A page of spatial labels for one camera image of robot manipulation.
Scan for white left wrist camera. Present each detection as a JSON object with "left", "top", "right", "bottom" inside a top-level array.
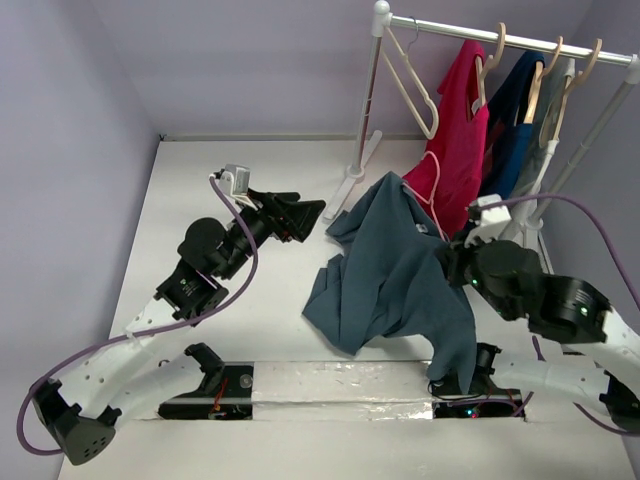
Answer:
[{"left": 209, "top": 164, "right": 257, "bottom": 209}]

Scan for wooden hanger with navy shirt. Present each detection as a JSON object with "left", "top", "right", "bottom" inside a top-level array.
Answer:
[{"left": 522, "top": 36, "right": 564, "bottom": 124}]

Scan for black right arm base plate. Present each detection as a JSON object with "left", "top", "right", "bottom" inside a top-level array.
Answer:
[{"left": 427, "top": 374, "right": 526, "bottom": 420}]

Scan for pale grey-green t-shirt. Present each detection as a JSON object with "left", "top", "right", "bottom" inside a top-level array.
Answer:
[{"left": 510, "top": 57, "right": 575, "bottom": 197}]

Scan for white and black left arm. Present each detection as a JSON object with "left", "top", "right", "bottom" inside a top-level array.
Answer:
[{"left": 31, "top": 190, "right": 326, "bottom": 466}]

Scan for wooden hanger with grey shirt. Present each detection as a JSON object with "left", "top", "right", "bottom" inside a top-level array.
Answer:
[{"left": 539, "top": 38, "right": 603, "bottom": 147}]

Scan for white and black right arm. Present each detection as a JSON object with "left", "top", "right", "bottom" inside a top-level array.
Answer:
[{"left": 436, "top": 239, "right": 639, "bottom": 437}]

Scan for wooden hanger with red shirt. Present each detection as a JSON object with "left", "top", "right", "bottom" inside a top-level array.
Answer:
[{"left": 470, "top": 22, "right": 507, "bottom": 115}]

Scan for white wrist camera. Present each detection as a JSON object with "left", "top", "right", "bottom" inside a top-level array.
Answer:
[
  {"left": 209, "top": 164, "right": 257, "bottom": 209},
  {"left": 464, "top": 194, "right": 511, "bottom": 247}
]

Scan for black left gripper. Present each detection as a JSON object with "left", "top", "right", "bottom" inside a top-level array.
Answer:
[{"left": 218, "top": 187, "right": 324, "bottom": 280}]

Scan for magenta red t-shirt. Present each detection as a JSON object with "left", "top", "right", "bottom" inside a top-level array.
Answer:
[{"left": 404, "top": 40, "right": 488, "bottom": 237}]

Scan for teal blue t-shirt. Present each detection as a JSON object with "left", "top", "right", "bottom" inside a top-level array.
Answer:
[{"left": 302, "top": 172, "right": 476, "bottom": 393}]

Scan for pink wire hanger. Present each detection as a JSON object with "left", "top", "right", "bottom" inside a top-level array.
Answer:
[{"left": 403, "top": 150, "right": 449, "bottom": 242}]

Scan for navy blue t-shirt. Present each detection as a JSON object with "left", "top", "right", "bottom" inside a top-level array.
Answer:
[{"left": 459, "top": 49, "right": 546, "bottom": 236}]

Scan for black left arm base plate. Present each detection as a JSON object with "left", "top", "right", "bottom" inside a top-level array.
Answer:
[{"left": 158, "top": 343, "right": 254, "bottom": 421}]

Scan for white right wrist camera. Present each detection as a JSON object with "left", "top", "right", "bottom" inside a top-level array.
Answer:
[{"left": 464, "top": 194, "right": 511, "bottom": 247}]

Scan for white clothes rack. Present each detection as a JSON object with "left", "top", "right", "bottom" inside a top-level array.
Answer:
[{"left": 319, "top": 0, "right": 640, "bottom": 282}]

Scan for cream plastic hanger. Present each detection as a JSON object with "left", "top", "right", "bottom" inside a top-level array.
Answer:
[{"left": 381, "top": 26, "right": 440, "bottom": 140}]

